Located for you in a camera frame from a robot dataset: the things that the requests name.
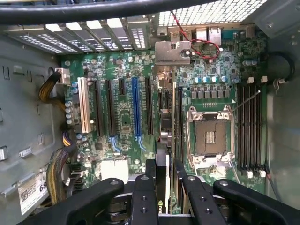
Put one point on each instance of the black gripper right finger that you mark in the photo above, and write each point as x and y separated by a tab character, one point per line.
201	201

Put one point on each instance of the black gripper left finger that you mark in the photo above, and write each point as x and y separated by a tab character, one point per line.
144	204

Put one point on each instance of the silver chipset heatsink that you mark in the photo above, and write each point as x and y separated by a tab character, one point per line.
114	170

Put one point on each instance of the long black expansion slot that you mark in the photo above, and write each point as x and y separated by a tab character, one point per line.
149	105
99	110
180	122
110	107

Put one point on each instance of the black RAM slot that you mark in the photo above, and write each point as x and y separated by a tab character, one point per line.
252	126
240	126
258	126
246	126

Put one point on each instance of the green motherboard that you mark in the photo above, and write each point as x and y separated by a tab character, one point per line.
126	112

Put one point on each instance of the blue expansion slot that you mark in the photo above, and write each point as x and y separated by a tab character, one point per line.
136	105

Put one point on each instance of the thin metal locking lever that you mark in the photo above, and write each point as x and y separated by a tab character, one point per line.
248	99

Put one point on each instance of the white barcode sticker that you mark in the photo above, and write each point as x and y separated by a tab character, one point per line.
30	193

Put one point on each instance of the white expansion slot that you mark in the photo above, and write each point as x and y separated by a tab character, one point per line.
84	105

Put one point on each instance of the short black expansion slot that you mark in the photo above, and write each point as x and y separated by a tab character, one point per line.
122	86

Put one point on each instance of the white power connector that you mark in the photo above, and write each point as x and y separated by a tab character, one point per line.
63	75

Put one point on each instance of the grey metal PC case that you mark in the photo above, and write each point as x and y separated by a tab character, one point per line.
23	105

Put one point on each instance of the CPU socket with metal frame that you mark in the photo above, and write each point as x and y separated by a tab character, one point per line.
211	136

